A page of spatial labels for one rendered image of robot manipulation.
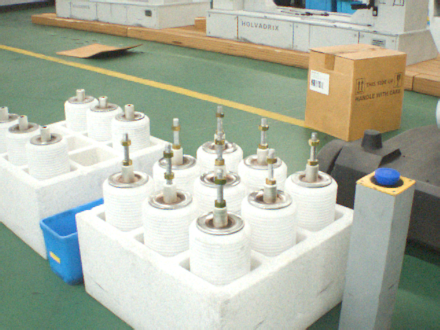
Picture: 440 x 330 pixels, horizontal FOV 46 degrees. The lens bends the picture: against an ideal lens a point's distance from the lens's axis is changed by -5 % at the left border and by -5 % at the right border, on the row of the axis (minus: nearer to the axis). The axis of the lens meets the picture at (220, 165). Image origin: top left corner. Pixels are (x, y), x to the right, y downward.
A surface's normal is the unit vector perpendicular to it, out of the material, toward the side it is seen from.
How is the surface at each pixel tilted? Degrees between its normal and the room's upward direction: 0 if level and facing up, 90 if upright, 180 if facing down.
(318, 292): 90
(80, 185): 90
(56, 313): 0
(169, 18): 90
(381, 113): 90
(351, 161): 46
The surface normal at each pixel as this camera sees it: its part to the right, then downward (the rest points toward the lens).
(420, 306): 0.00, -0.93
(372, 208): -0.71, 0.26
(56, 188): 0.71, 0.26
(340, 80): -0.85, 0.20
